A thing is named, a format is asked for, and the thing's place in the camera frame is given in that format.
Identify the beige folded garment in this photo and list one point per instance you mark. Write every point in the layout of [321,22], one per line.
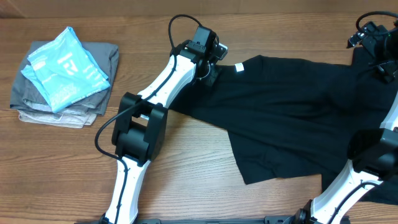
[60,119]

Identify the black t-shirt with label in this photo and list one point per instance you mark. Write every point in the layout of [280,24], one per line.
[289,117]

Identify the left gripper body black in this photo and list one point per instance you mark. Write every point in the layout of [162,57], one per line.
[209,73]

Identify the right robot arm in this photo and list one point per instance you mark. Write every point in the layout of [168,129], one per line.
[372,153]

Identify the light blue folded shirt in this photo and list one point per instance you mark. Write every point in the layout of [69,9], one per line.
[64,72]

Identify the grey folded garment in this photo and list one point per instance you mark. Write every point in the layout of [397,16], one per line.
[25,96]

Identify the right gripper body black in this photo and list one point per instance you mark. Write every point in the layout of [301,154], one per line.
[384,49]

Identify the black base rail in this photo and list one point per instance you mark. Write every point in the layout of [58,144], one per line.
[266,220]

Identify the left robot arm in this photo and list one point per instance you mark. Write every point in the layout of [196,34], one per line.
[141,121]

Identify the black clothes pile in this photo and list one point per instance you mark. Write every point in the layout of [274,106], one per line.
[386,193]

